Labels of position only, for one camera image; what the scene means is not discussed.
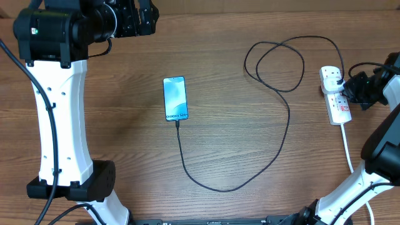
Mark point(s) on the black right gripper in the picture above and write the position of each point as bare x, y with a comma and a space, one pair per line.
349, 90

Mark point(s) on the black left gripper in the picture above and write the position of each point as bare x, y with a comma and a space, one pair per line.
131, 27

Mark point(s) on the blue-screen Galaxy smartphone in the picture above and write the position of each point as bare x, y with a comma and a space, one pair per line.
175, 100

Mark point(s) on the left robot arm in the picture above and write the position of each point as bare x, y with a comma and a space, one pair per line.
53, 38

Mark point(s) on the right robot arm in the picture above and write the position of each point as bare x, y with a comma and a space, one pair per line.
379, 167

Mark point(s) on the white charger plug adapter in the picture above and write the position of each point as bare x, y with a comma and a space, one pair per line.
330, 85

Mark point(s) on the white power strip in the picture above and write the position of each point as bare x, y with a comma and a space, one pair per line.
337, 104

